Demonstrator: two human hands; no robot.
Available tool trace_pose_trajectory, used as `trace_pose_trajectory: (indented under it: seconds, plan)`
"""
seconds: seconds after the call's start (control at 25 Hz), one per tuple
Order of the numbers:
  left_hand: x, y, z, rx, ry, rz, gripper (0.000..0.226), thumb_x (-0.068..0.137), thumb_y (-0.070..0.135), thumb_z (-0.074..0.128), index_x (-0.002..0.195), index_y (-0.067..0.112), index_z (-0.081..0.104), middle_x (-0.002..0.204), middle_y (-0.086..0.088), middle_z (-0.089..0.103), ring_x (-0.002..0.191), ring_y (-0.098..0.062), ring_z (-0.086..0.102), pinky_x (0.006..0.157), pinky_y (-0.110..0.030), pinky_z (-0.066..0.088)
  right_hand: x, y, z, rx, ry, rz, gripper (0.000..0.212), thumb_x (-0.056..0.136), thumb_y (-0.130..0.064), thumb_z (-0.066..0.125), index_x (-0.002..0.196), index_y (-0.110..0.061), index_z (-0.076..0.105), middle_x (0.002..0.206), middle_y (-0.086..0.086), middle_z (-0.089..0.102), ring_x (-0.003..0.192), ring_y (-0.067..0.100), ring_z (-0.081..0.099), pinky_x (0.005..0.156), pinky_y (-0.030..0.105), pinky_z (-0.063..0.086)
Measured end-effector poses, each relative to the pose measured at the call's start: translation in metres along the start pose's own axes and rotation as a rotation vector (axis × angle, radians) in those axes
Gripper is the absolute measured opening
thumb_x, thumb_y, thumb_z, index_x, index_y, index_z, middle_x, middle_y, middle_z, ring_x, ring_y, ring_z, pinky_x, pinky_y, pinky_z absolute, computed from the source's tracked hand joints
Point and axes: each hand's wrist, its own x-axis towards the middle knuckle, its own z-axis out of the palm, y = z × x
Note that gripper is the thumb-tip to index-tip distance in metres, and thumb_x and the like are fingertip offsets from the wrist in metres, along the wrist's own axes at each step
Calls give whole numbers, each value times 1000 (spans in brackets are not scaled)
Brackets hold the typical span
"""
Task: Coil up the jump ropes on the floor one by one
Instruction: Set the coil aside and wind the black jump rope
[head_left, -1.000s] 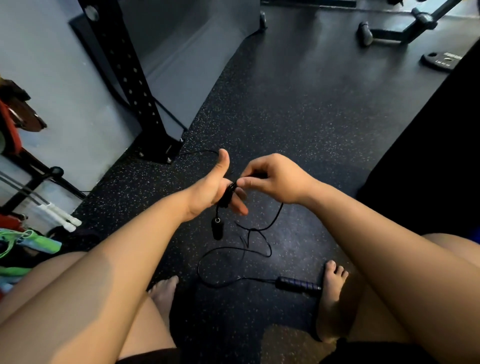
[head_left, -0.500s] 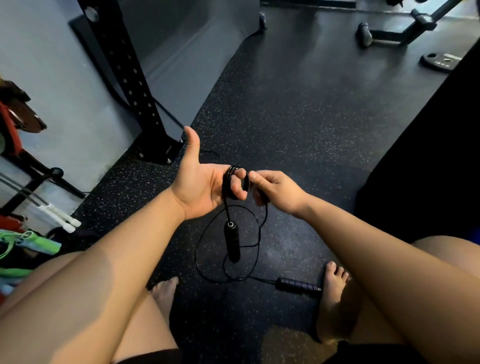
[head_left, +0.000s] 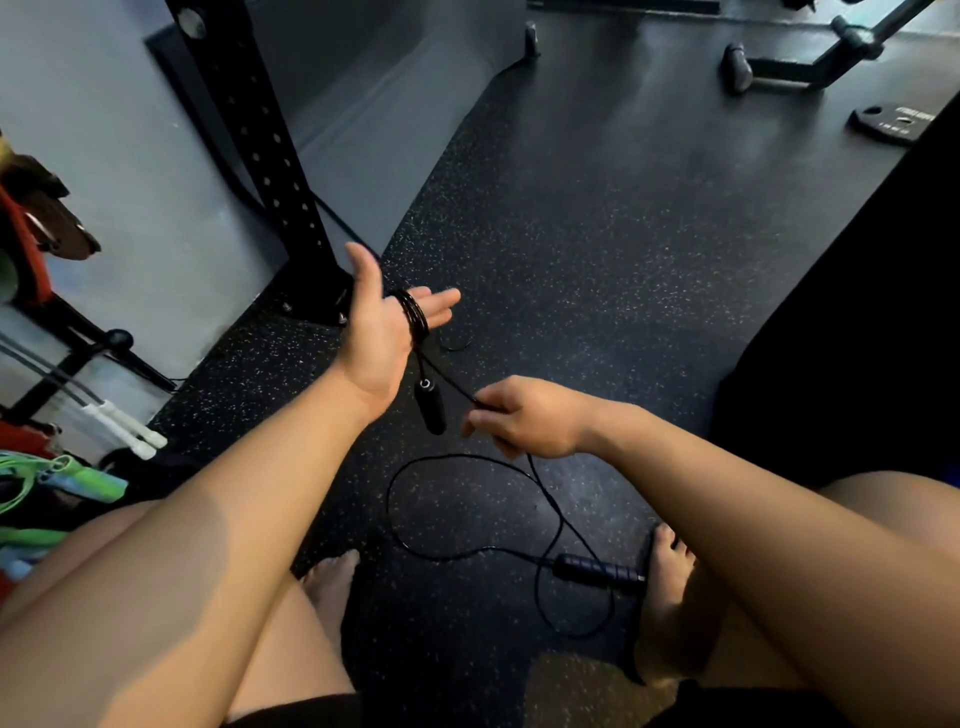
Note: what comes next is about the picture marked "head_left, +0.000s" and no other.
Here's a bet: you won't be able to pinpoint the red strap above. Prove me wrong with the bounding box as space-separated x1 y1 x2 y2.
0 183 55 306

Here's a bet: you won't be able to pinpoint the person's foot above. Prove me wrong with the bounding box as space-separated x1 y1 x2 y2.
634 523 725 688
300 549 362 654

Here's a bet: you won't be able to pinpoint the black storage rack frame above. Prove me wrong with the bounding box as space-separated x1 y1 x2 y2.
0 291 179 430

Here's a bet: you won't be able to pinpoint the brown leather belt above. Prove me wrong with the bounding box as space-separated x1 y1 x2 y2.
0 152 103 263

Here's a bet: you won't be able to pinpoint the black bench pad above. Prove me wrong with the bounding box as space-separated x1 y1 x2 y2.
707 90 960 490

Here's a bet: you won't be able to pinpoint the person's right foot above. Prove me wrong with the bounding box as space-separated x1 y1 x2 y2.
634 523 725 688

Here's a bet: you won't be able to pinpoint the white-handled jump rope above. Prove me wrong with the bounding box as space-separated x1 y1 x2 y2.
0 332 170 451
0 343 159 462

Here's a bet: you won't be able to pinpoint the person's left leg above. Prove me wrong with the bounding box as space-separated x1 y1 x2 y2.
0 500 357 723

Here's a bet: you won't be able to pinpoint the black weight plate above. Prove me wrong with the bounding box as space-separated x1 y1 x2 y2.
847 102 940 147

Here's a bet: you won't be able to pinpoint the person's left foot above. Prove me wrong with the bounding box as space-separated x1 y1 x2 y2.
300 549 362 654

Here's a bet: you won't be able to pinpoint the person's right forearm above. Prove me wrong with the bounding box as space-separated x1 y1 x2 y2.
581 401 960 728

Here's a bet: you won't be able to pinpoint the person's left forearm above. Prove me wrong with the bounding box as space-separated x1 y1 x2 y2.
0 366 378 728

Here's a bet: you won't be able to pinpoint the black perforated rack post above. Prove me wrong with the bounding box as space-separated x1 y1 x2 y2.
163 0 355 328

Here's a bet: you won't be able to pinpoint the black bench base frame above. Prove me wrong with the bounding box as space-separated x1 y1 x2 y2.
718 0 940 96

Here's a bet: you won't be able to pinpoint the person's right hand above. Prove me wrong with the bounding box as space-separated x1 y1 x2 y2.
460 375 603 461

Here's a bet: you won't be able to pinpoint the person's left hand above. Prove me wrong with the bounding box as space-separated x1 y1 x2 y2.
330 241 462 423

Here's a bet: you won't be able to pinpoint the person's right leg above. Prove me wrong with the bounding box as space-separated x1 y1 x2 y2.
697 470 960 691

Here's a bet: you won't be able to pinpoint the black jump rope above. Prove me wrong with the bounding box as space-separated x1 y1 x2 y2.
384 288 648 643

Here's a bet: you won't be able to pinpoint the black shorts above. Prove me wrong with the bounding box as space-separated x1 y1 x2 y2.
223 678 856 728

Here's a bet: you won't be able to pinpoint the person's leg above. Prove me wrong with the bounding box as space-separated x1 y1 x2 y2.
0 500 357 723
697 470 960 691

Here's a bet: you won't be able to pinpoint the green resistance band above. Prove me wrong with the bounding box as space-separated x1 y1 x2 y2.
0 450 130 550

